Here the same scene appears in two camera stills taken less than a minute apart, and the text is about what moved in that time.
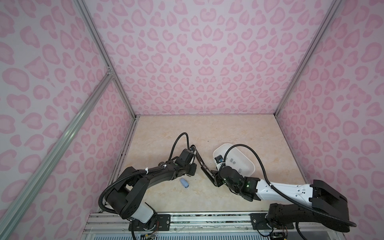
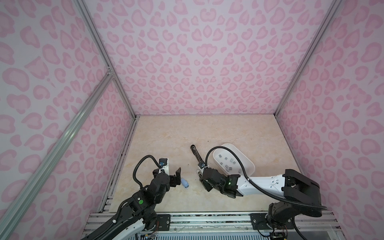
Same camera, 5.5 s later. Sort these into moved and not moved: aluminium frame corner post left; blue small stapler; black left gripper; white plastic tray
Moved: black left gripper
Not moved: white plastic tray; aluminium frame corner post left; blue small stapler
